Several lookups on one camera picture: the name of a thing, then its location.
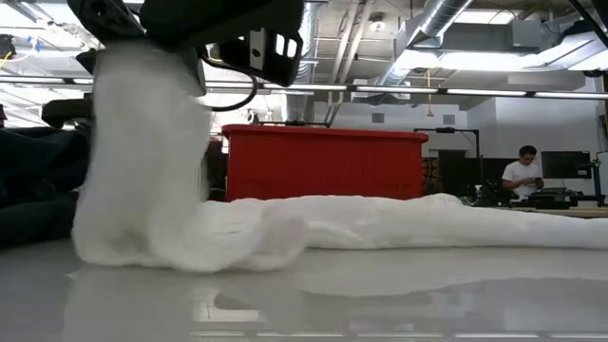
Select small black monitor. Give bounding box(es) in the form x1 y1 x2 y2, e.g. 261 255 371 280
541 150 593 181

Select thin black frame stand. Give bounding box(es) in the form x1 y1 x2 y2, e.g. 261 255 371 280
412 126 482 194

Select person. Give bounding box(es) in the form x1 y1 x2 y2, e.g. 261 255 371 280
501 145 546 201

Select large black monitor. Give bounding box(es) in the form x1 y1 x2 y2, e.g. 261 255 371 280
480 157 508 196

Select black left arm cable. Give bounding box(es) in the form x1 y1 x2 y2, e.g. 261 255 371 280
201 56 260 113

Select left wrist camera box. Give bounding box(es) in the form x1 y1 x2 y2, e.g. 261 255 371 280
208 27 304 88

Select long ceiling light strip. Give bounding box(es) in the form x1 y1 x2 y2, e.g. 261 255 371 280
0 74 608 101

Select white garment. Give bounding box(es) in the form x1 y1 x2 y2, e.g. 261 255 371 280
70 41 608 275

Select silver diagonal ventilation duct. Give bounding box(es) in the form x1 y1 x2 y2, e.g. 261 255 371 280
377 0 475 87

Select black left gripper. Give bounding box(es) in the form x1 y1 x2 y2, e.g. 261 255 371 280
75 0 305 99

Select round ceiling spotlight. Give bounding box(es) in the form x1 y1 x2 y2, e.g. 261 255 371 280
368 12 388 33

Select red plastic laundry bin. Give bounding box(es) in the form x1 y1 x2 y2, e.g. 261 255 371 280
221 123 429 203

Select dark denim jeans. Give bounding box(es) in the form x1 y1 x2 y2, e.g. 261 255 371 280
0 126 91 249

